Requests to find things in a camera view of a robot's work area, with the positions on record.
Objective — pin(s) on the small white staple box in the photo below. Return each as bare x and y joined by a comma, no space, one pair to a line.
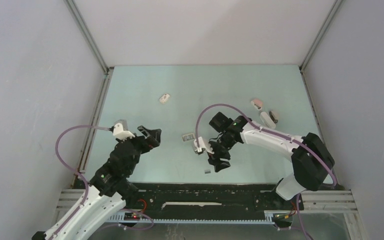
164,98

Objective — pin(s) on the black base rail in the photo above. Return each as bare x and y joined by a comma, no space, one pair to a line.
210,202

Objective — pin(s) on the beige stapler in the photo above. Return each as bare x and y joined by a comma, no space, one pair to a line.
274,116

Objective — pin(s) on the aluminium frame rail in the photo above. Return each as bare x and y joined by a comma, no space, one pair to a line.
319,202

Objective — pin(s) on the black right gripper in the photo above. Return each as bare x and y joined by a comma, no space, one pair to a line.
217,155

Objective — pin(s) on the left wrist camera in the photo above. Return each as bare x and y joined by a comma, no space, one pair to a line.
120,130

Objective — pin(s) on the white staple tray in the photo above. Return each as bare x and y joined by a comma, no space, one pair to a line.
188,137

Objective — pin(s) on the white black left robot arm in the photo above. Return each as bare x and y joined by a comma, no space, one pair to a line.
109,190

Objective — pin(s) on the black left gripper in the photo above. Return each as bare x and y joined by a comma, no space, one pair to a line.
149,143

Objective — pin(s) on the white stapler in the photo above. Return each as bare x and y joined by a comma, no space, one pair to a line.
267,120

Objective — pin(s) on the pink stapler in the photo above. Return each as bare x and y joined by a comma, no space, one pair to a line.
257,104

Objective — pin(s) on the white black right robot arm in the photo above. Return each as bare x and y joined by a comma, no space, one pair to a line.
311,161

